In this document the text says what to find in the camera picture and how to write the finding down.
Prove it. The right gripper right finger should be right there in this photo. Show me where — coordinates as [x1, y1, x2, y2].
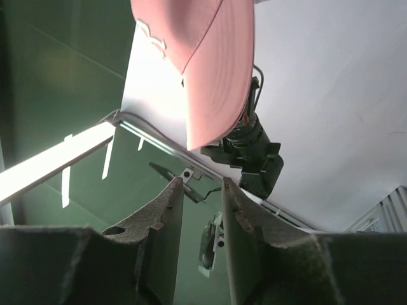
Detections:
[222, 178, 406, 304]

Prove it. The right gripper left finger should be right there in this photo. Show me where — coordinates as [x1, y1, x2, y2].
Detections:
[1, 178, 184, 304]

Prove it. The pink baseball cap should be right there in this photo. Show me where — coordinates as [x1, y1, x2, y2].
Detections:
[127, 1, 255, 151]

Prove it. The overhead camera on mount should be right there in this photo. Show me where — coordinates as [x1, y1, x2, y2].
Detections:
[200, 65, 284, 200]

